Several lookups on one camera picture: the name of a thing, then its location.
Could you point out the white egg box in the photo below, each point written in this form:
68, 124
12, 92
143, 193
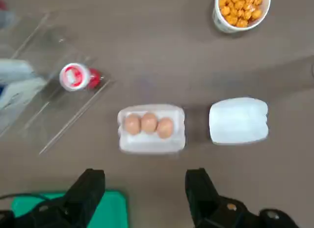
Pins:
150, 145

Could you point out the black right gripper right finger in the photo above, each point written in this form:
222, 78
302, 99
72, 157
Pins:
203, 203

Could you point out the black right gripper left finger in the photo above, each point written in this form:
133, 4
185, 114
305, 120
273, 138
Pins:
83, 196

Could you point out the green plastic tray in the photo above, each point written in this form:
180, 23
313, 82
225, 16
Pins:
112, 208

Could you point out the brown egg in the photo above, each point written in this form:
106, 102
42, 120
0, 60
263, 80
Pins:
149, 122
133, 124
164, 128

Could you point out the blue and white milk carton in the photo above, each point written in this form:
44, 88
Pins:
17, 85

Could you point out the white cup of orange snacks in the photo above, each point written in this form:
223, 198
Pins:
241, 9

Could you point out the clear acrylic stepped shelf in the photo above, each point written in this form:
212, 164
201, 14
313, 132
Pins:
56, 53

